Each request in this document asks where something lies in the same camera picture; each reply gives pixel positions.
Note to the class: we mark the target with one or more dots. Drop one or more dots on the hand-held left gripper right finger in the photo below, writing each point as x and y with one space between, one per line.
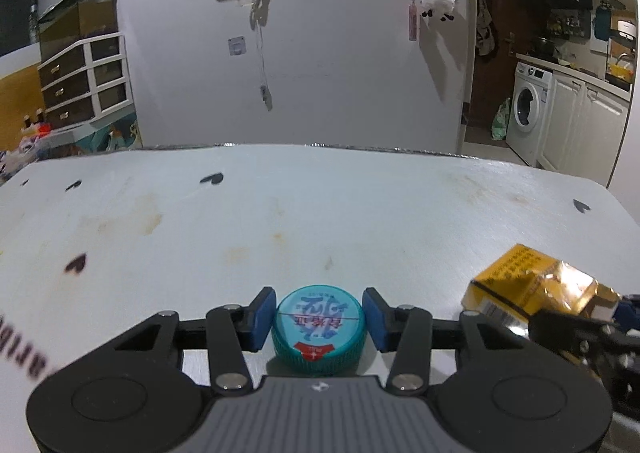
375 320

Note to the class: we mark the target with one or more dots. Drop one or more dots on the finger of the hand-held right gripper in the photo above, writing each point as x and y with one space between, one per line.
631 313
565 333

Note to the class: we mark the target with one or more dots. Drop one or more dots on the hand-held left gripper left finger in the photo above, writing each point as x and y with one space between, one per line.
264 320

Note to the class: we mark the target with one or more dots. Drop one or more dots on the teal bottle cap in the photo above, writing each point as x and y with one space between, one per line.
320 323

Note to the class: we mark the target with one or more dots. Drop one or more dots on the yellow paper carton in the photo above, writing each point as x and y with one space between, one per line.
520 283

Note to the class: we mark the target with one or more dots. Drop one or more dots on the white lower kitchen cabinets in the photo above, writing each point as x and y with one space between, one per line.
585 133

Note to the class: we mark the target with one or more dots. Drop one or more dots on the white washing machine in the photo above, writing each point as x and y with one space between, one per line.
527 118

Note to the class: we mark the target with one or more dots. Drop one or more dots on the green plastic bag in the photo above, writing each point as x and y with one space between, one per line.
500 120

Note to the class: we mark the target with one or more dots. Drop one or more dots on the yellow counter box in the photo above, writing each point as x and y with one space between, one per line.
621 73

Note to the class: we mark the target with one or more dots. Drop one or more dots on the teal painted bench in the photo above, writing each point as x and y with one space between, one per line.
100 135

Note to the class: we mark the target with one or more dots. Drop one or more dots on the dark wooden door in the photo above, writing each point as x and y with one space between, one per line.
485 83

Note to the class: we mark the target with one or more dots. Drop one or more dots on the black cooking pot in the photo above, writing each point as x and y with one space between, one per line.
544 47

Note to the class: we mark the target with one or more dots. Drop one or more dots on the spice rack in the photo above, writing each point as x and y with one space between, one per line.
567 25

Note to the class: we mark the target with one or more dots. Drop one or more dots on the small bottles group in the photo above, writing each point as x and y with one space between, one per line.
37 122

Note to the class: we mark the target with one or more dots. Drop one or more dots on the pink hanging tag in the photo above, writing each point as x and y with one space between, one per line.
413 18

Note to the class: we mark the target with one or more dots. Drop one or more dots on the white drawer cabinet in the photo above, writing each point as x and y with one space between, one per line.
65 83

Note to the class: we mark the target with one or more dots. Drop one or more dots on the hanging beige bag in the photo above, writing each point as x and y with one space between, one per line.
485 28

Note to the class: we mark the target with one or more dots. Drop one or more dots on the white sheep plush toy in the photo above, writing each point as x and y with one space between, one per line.
437 3

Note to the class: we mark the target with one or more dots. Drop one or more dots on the glass tank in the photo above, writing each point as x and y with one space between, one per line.
75 18

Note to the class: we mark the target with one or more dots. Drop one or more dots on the wall socket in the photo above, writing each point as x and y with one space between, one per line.
237 46

